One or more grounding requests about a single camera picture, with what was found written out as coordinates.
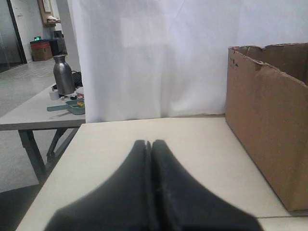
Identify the grey side table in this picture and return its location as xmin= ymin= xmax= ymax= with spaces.
xmin=0 ymin=87 xmax=85 ymax=185

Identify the steel water bottle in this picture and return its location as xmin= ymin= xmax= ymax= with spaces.
xmin=53 ymin=54 xmax=75 ymax=95

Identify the teal plastic tray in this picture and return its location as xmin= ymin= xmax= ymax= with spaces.
xmin=47 ymin=99 xmax=85 ymax=115

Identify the brown box with red top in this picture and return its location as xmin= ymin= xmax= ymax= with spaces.
xmin=30 ymin=41 xmax=53 ymax=62

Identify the black bin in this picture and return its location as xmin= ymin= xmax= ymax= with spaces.
xmin=49 ymin=38 xmax=67 ymax=56

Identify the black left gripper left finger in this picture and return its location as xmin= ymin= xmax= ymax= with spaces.
xmin=45 ymin=140 xmax=151 ymax=231

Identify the black mesh bag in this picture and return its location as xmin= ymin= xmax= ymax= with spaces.
xmin=72 ymin=71 xmax=83 ymax=88

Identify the plain brown cardboard box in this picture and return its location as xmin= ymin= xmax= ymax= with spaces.
xmin=225 ymin=43 xmax=308 ymax=211

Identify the white tape roll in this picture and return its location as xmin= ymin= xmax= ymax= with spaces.
xmin=49 ymin=90 xmax=60 ymax=101

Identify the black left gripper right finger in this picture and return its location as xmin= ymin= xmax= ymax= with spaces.
xmin=151 ymin=140 xmax=263 ymax=231

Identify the wooden wall shelf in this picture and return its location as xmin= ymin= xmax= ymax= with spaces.
xmin=37 ymin=0 xmax=61 ymax=27

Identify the white backdrop curtain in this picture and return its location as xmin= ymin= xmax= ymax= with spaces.
xmin=69 ymin=0 xmax=308 ymax=123

